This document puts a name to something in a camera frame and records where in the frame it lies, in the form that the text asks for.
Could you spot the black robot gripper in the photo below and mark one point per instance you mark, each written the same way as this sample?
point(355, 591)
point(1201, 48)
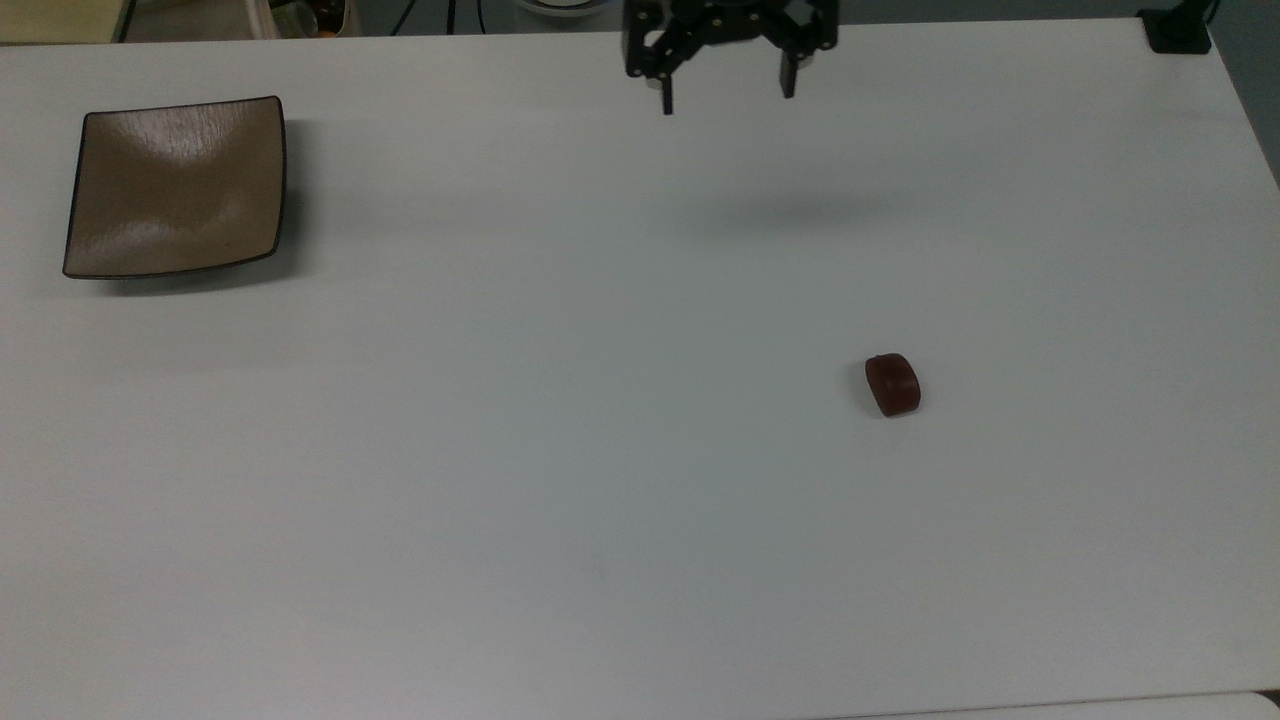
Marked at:
point(728, 18)

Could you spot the small round brown food item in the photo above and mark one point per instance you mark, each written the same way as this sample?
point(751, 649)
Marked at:
point(893, 385)

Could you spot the white round bowl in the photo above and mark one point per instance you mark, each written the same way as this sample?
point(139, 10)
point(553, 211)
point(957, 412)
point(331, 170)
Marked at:
point(557, 6)

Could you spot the square brown ceramic plate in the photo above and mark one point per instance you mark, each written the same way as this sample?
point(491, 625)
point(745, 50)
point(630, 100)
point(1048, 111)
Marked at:
point(178, 187)

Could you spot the white container with items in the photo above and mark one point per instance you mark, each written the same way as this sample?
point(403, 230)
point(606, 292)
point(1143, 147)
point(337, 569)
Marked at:
point(300, 16)

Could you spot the yellow board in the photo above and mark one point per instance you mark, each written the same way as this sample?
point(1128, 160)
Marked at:
point(58, 19)

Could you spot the black table clamp mount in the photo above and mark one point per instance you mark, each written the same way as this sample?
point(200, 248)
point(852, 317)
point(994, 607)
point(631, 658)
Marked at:
point(1177, 30)

